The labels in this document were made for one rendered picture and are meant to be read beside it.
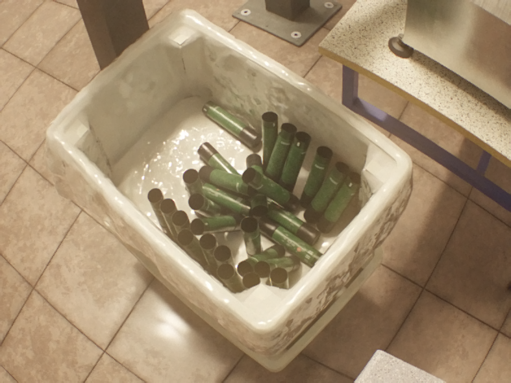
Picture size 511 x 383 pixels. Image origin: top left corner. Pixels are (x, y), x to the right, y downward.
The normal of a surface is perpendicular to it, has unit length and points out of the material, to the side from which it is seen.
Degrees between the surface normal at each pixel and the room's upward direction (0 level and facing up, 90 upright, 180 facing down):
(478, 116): 0
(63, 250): 0
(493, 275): 0
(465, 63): 90
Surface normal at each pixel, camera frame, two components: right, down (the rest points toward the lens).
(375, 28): -0.07, -0.43
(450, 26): -0.55, 0.77
